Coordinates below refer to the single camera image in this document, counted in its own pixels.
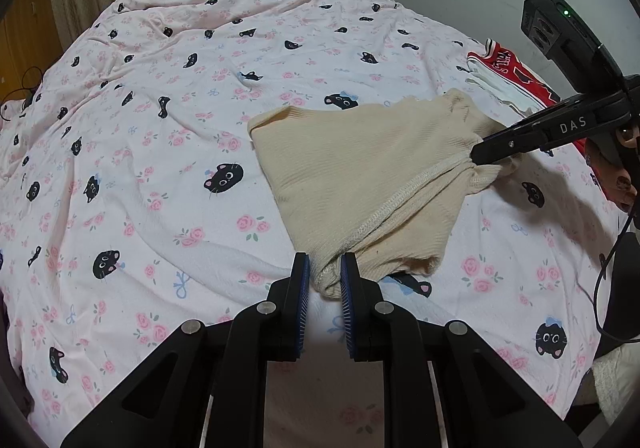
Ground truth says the beige knit garment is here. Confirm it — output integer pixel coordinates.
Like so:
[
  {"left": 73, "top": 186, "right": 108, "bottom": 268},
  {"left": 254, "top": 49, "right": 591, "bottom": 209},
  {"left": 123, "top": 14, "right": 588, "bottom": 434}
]
[{"left": 247, "top": 89, "right": 521, "bottom": 300}]

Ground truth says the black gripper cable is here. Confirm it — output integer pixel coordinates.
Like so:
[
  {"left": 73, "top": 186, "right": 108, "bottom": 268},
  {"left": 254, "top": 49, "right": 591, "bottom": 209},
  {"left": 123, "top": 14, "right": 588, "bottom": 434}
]
[{"left": 575, "top": 212, "right": 640, "bottom": 345}]

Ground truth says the red basketball jersey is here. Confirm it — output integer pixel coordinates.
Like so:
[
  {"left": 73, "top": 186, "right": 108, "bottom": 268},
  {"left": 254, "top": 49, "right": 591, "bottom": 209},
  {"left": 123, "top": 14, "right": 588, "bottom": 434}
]
[{"left": 467, "top": 40, "right": 598, "bottom": 155}]

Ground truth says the white t-shirt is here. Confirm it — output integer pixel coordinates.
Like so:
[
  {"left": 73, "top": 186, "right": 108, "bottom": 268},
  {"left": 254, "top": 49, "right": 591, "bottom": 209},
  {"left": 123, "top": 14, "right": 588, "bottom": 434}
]
[{"left": 465, "top": 69, "right": 546, "bottom": 120}]

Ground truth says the black cable on bed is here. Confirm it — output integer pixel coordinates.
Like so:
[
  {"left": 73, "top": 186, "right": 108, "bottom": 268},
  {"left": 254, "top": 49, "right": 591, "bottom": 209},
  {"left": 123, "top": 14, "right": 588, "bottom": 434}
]
[{"left": 0, "top": 65, "right": 47, "bottom": 124}]

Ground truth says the pink cat print blanket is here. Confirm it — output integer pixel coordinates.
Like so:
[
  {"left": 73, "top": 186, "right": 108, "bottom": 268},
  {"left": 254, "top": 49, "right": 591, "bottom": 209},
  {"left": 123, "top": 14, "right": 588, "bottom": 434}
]
[{"left": 0, "top": 0, "right": 631, "bottom": 448}]

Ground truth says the person's right hand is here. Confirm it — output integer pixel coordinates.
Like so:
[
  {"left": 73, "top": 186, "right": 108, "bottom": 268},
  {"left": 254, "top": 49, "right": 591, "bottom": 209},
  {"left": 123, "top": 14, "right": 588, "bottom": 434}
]
[{"left": 592, "top": 122, "right": 640, "bottom": 214}]

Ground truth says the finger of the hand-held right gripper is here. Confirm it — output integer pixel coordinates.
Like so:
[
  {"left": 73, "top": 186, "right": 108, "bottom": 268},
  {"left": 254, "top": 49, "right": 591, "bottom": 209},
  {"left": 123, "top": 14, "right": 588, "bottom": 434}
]
[{"left": 470, "top": 93, "right": 626, "bottom": 165}]

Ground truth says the light wooden wardrobe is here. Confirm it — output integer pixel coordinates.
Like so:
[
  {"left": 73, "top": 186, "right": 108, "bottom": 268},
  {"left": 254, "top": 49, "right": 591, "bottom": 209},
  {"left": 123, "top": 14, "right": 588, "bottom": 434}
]
[{"left": 0, "top": 0, "right": 66, "bottom": 81}]

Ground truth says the dark grey cloth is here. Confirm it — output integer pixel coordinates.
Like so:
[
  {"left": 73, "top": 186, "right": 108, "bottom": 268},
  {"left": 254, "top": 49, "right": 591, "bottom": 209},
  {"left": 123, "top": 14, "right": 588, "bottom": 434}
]
[{"left": 602, "top": 228, "right": 640, "bottom": 345}]

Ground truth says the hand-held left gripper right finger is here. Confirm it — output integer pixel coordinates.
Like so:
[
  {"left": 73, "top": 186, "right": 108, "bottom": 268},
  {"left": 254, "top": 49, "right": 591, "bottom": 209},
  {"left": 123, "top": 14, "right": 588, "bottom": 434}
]
[{"left": 340, "top": 253, "right": 583, "bottom": 448}]

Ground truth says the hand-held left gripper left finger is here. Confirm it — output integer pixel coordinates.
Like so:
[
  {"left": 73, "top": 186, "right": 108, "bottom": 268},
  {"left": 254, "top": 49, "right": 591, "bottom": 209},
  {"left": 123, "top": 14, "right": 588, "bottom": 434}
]
[{"left": 60, "top": 252, "right": 311, "bottom": 448}]

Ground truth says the person's white jacket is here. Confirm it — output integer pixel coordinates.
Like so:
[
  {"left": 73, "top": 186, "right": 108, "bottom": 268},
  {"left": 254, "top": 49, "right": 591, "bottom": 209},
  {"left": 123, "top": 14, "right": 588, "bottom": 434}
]
[{"left": 594, "top": 342, "right": 640, "bottom": 421}]

